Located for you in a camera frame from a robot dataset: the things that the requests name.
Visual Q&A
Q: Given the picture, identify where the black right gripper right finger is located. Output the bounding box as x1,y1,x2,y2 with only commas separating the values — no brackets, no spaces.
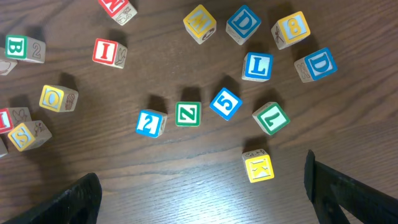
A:
304,150,397,223

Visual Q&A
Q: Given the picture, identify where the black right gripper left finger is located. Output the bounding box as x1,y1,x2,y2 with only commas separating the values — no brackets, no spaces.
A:
4,173,102,224

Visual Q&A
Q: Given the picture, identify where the yellow O block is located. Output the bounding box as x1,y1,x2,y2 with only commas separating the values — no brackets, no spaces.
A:
39,85,78,113

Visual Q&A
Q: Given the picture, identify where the blue L block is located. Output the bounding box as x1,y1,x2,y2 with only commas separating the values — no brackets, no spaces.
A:
242,52,274,82

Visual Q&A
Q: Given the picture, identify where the yellow K block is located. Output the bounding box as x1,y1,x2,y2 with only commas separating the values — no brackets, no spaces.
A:
242,149,275,183

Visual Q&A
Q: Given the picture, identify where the yellow S block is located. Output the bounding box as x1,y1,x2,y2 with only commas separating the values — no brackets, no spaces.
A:
7,120,52,152

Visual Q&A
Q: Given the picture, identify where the red U block upper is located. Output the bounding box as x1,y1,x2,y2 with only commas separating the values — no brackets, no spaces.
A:
0,138,8,157

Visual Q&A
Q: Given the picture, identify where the green 7 block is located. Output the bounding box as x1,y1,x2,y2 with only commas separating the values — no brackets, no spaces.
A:
252,101,290,136

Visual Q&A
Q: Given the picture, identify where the blue 2 block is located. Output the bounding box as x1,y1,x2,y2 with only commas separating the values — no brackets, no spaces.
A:
136,109,167,138

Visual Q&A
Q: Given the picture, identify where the red I block left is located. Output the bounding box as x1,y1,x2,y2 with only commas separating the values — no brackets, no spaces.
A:
1,107,32,134

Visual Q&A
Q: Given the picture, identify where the red i block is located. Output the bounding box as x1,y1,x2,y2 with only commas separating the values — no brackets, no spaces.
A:
92,38,127,69
1,107,32,134

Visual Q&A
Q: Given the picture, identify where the blue D block right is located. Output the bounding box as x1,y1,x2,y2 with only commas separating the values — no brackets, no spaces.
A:
294,47,338,83

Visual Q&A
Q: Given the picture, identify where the blue d block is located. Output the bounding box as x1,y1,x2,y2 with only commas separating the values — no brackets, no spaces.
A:
226,5,262,45
294,47,338,83

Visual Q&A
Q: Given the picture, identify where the blue 5 block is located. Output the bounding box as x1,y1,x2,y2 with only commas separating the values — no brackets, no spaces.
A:
210,88,243,121

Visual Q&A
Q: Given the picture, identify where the green Z block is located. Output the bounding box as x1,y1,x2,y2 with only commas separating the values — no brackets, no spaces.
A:
175,101,201,127

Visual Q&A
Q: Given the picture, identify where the red I block right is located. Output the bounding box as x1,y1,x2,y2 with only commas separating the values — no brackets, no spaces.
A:
92,38,127,69

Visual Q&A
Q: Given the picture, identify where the yellow 8 block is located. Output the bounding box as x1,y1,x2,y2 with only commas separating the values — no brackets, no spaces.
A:
271,11,311,50

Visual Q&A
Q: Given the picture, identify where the green B block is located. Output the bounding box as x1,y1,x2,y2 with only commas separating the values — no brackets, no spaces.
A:
5,35,46,63

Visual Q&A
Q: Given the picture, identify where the blue D block upper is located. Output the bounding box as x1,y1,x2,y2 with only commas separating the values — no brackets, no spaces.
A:
226,5,262,45

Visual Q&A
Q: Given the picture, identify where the red M block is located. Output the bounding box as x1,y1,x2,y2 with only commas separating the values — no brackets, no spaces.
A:
98,0,137,26

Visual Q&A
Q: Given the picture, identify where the yellow W block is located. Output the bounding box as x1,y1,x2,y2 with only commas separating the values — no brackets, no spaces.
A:
183,4,216,44

